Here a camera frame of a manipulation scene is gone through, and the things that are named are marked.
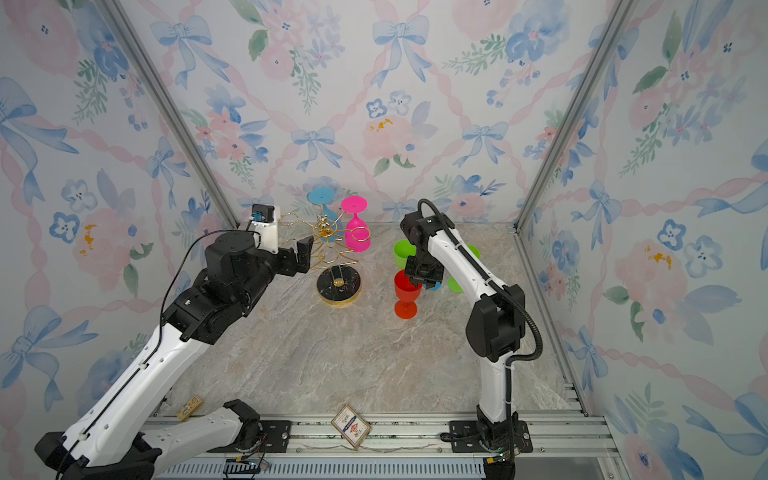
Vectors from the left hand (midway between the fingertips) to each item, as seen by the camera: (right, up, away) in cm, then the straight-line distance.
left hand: (292, 232), depth 65 cm
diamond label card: (+11, -48, +10) cm, 50 cm away
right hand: (+29, -13, +22) cm, 39 cm away
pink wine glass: (+12, +2, +23) cm, 26 cm away
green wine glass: (+25, -3, +30) cm, 40 cm away
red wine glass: (+26, -16, +20) cm, 37 cm away
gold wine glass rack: (+4, -15, +36) cm, 39 cm away
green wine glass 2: (+37, -12, +12) cm, 41 cm away
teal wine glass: (+2, +12, +21) cm, 24 cm away
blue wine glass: (+34, -13, +13) cm, 39 cm away
